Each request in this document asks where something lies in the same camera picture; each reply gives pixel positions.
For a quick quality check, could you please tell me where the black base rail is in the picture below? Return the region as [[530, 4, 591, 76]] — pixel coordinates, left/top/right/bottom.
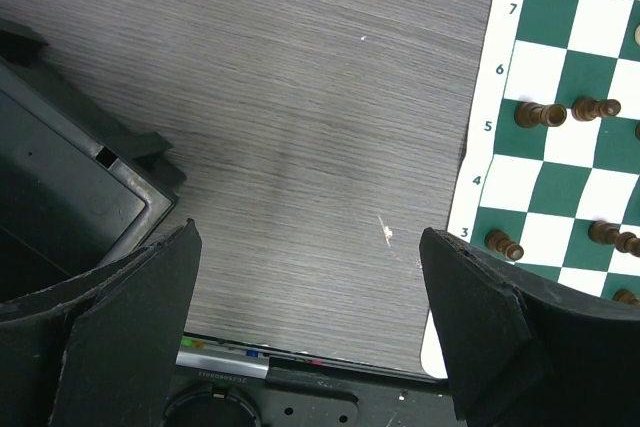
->
[[160, 333, 458, 426]]

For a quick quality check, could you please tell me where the green white chess board mat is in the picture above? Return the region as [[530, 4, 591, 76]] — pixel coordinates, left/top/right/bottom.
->
[[419, 0, 640, 381]]

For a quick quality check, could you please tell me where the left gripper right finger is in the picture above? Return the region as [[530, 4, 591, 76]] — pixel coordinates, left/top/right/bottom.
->
[[420, 228, 639, 426]]

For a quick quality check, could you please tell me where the black left arm base housing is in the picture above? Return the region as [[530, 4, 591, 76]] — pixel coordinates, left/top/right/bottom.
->
[[1, 20, 186, 301]]

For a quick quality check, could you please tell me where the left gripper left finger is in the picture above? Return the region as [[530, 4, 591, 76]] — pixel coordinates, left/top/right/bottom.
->
[[1, 219, 202, 426]]

